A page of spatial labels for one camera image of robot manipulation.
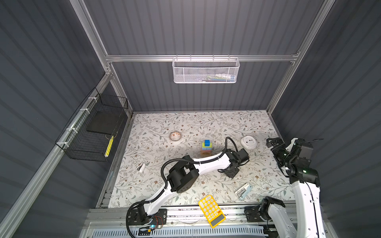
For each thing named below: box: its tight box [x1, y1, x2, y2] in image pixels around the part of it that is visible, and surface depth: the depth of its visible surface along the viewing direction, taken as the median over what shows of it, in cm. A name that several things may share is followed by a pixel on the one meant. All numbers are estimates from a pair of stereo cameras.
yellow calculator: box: [198, 194, 227, 229], surface depth 75 cm
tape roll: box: [169, 130, 182, 142], surface depth 107 cm
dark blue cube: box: [204, 139, 211, 147], surface depth 90 cm
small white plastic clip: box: [135, 162, 146, 174], surface depth 91 cm
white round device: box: [240, 135, 258, 150], surface depth 99 cm
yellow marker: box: [104, 135, 114, 158], surface depth 70 cm
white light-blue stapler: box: [234, 182, 253, 201], surface depth 82 cm
